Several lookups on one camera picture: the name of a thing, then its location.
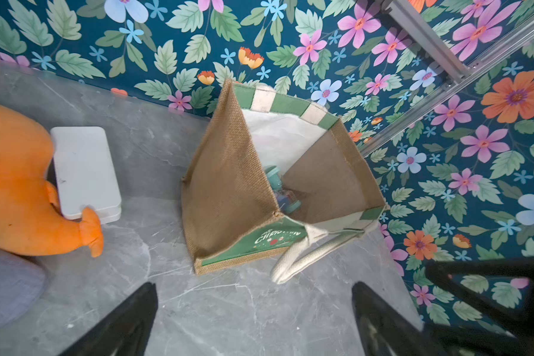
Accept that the green canvas Christmas bag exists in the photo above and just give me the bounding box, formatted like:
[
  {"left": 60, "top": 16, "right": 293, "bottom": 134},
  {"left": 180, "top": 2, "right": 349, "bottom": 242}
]
[{"left": 182, "top": 80, "right": 387, "bottom": 284}]

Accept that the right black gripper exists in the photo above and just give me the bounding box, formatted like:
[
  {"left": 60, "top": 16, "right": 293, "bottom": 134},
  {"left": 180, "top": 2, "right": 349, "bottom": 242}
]
[{"left": 424, "top": 257, "right": 534, "bottom": 355}]

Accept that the purple oval case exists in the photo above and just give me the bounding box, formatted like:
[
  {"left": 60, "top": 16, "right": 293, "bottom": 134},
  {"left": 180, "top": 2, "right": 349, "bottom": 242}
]
[{"left": 0, "top": 249, "right": 46, "bottom": 327}]

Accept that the white rectangular box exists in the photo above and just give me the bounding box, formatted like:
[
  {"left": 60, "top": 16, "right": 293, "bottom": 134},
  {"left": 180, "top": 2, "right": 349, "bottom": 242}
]
[{"left": 50, "top": 126, "right": 122, "bottom": 225}]

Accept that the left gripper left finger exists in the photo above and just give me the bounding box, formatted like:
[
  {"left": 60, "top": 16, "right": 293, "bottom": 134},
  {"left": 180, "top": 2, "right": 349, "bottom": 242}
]
[{"left": 62, "top": 282, "right": 159, "bottom": 356}]

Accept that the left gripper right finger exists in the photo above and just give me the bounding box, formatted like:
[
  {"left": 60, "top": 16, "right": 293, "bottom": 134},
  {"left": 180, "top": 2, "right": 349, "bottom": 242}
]
[{"left": 352, "top": 282, "right": 447, "bottom": 355}]

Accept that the orange whale toy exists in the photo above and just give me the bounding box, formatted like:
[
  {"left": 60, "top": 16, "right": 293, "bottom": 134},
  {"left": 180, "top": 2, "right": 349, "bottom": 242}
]
[{"left": 0, "top": 105, "right": 104, "bottom": 258}]

